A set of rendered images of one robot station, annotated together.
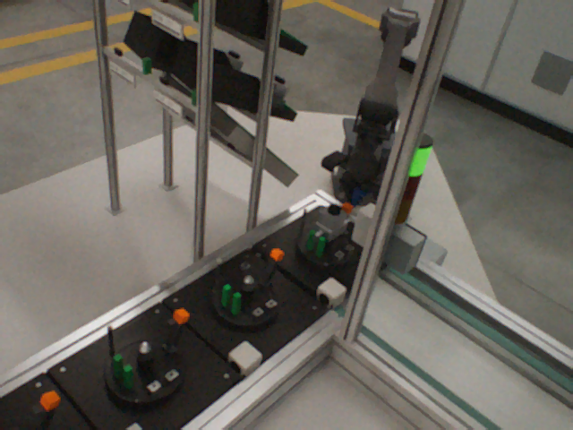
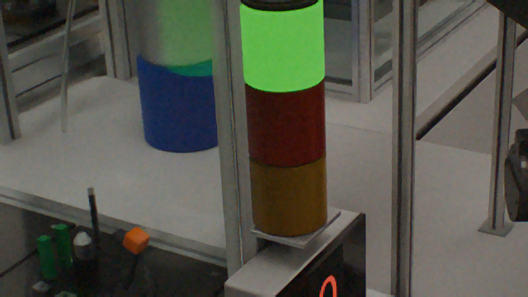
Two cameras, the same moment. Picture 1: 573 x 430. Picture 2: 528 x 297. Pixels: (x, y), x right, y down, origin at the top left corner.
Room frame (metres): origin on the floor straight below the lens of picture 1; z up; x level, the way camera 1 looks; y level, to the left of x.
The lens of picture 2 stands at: (0.74, -0.75, 1.59)
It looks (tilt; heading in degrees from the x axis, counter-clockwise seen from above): 26 degrees down; 86
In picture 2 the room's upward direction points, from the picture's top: 3 degrees counter-clockwise
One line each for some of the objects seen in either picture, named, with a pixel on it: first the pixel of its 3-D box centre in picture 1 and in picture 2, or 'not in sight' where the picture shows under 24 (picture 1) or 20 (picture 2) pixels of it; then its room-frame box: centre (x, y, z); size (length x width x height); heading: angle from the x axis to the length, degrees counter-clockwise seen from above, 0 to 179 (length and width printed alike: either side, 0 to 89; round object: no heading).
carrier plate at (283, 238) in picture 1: (324, 253); not in sight; (1.00, -0.09, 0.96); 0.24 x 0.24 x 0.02; 53
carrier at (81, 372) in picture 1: (145, 358); not in sight; (0.60, 0.21, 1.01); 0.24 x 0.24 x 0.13; 53
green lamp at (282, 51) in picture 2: not in sight; (282, 39); (0.79, -0.18, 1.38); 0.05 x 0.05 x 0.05
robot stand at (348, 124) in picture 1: (363, 163); not in sight; (1.41, -0.18, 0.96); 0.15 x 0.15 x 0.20; 8
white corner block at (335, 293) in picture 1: (330, 294); not in sight; (0.86, -0.11, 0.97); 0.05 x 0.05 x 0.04; 53
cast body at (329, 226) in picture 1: (329, 221); not in sight; (0.99, -0.09, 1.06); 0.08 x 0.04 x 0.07; 143
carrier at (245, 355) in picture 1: (247, 289); not in sight; (0.80, 0.06, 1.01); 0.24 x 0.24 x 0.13; 53
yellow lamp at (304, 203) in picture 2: not in sight; (288, 185); (0.79, -0.18, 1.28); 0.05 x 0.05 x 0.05
